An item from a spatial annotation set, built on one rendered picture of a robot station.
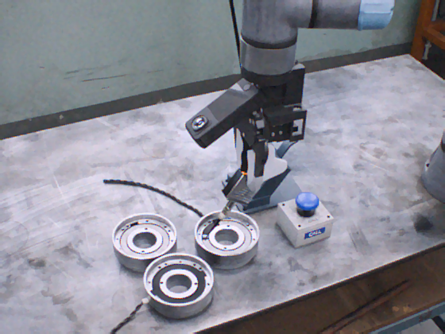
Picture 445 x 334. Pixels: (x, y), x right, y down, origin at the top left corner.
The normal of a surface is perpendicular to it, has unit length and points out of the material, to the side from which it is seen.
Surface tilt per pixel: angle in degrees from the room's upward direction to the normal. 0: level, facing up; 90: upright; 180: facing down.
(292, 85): 90
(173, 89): 90
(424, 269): 0
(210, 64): 90
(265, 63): 90
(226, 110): 32
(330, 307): 0
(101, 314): 0
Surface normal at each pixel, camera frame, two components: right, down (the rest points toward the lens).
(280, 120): 0.36, 0.59
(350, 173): 0.02, -0.78
